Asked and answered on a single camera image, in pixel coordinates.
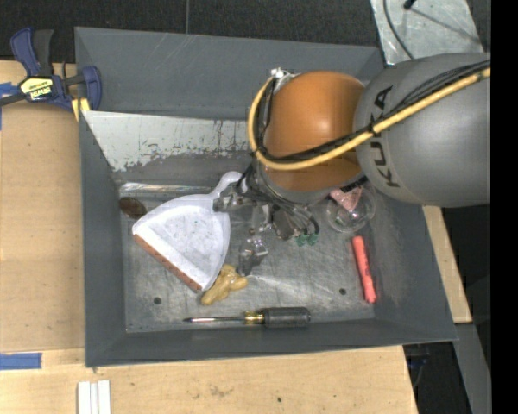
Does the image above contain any small clear glass thing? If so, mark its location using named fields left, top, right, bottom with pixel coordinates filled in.
left=237, top=235, right=270, bottom=277

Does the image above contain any grey metal bin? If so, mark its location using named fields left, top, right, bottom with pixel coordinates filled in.
left=73, top=26, right=459, bottom=368

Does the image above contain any white plastic dustpan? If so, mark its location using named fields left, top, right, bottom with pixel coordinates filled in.
left=131, top=170, right=244, bottom=292

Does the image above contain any pink packet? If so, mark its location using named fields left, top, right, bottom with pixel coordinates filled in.
left=329, top=186, right=364, bottom=212

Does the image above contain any tan lumpy toy food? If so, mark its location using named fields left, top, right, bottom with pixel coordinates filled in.
left=199, top=263, right=250, bottom=306

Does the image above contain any orange marker pen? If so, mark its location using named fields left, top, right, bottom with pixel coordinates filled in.
left=351, top=235, right=378, bottom=304

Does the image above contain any dark brown oval thing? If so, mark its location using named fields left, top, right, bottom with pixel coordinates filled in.
left=118, top=196, right=148, bottom=220

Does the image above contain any pale wood flat board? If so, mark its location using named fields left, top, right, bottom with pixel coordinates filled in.
left=0, top=106, right=87, bottom=355

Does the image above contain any black-handled screwdriver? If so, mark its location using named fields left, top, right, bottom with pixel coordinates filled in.
left=182, top=306, right=313, bottom=329

